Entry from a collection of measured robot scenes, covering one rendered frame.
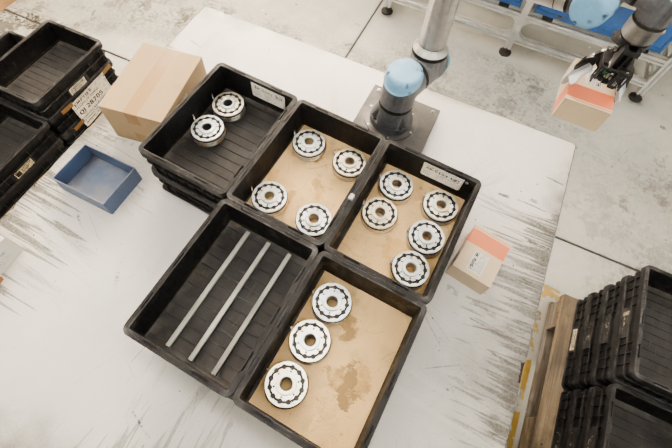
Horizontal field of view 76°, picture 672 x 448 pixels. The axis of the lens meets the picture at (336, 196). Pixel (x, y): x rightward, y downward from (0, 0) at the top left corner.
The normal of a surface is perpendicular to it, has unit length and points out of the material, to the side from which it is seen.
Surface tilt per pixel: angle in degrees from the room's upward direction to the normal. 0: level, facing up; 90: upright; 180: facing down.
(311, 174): 0
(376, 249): 0
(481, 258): 0
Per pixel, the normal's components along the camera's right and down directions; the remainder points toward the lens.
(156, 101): 0.04, -0.48
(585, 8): -0.67, 0.61
